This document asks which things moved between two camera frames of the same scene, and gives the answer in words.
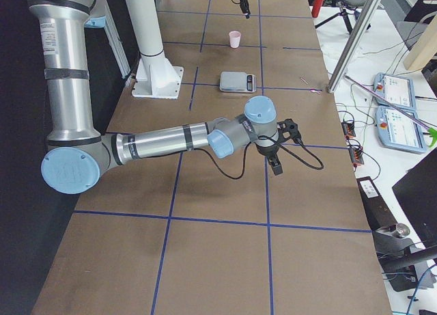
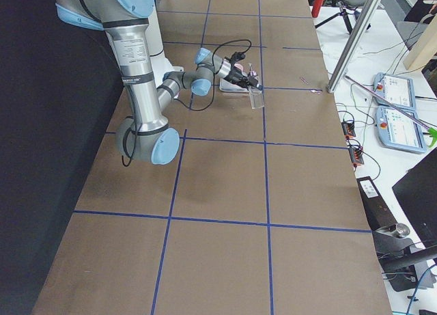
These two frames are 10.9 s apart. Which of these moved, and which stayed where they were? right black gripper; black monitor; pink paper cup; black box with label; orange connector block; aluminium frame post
Moved: right black gripper; pink paper cup
Stayed: aluminium frame post; black monitor; black box with label; orange connector block
